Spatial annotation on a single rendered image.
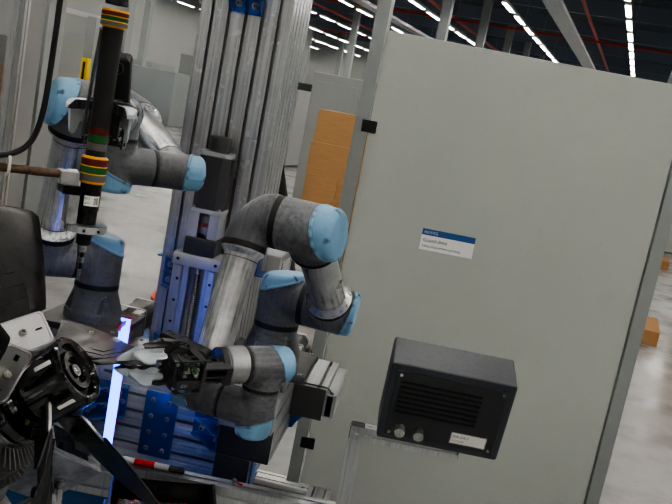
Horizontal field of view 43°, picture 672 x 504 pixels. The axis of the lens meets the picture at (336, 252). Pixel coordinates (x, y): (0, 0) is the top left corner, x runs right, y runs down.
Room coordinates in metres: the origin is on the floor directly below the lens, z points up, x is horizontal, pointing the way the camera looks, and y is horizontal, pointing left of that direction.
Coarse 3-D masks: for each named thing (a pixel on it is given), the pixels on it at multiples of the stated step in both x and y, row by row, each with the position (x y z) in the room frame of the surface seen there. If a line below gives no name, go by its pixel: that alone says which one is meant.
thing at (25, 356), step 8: (8, 352) 1.25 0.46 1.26; (16, 352) 1.26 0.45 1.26; (24, 352) 1.27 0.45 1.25; (0, 360) 1.24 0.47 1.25; (8, 360) 1.25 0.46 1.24; (24, 360) 1.28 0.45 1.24; (0, 368) 1.24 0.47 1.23; (8, 368) 1.25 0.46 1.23; (16, 368) 1.27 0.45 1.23; (24, 368) 1.28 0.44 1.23; (0, 376) 1.24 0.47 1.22; (16, 376) 1.27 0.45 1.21; (0, 384) 1.24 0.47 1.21; (8, 384) 1.26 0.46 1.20; (0, 392) 1.25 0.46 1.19; (8, 392) 1.26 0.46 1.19; (0, 400) 1.25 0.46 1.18
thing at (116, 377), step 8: (128, 320) 1.76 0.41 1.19; (128, 328) 1.76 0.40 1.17; (120, 336) 1.77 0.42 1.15; (112, 376) 1.77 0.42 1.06; (120, 376) 1.76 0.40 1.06; (112, 384) 1.77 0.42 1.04; (120, 384) 1.76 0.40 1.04; (112, 392) 1.77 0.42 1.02; (112, 400) 1.76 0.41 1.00; (112, 408) 1.76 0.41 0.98; (112, 416) 1.76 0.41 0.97; (112, 424) 1.76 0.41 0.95; (104, 432) 1.77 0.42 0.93; (112, 432) 1.76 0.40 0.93; (112, 440) 1.77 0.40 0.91
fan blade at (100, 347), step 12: (60, 324) 1.64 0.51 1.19; (72, 324) 1.66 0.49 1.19; (60, 336) 1.58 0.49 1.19; (72, 336) 1.59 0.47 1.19; (84, 336) 1.61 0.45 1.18; (96, 336) 1.63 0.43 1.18; (108, 336) 1.66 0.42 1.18; (84, 348) 1.53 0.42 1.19; (96, 348) 1.54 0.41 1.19; (108, 348) 1.57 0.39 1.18; (120, 348) 1.60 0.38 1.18; (96, 360) 1.46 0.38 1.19; (108, 360) 1.49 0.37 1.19; (132, 360) 1.56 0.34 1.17
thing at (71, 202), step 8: (64, 176) 1.38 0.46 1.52; (72, 176) 1.39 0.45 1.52; (64, 184) 1.38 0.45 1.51; (72, 184) 1.39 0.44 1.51; (64, 192) 1.38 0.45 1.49; (72, 192) 1.39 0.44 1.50; (80, 192) 1.39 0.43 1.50; (64, 200) 1.41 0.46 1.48; (72, 200) 1.39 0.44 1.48; (64, 208) 1.40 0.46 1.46; (72, 208) 1.39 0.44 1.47; (64, 216) 1.40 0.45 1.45; (72, 216) 1.39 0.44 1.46; (64, 224) 1.40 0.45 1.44; (72, 224) 1.39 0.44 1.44; (80, 224) 1.41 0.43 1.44; (96, 224) 1.43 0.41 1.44; (104, 224) 1.44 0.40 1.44; (80, 232) 1.39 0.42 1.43; (88, 232) 1.39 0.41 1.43; (96, 232) 1.40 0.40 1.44; (104, 232) 1.42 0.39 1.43
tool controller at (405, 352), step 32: (416, 352) 1.74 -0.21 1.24; (448, 352) 1.77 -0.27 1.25; (384, 384) 1.82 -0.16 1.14; (416, 384) 1.69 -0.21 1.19; (448, 384) 1.69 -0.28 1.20; (480, 384) 1.69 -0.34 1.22; (512, 384) 1.69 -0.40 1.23; (384, 416) 1.73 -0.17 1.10; (416, 416) 1.72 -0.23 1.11; (448, 416) 1.71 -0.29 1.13; (480, 416) 1.70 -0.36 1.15; (448, 448) 1.73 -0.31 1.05; (480, 448) 1.72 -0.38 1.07
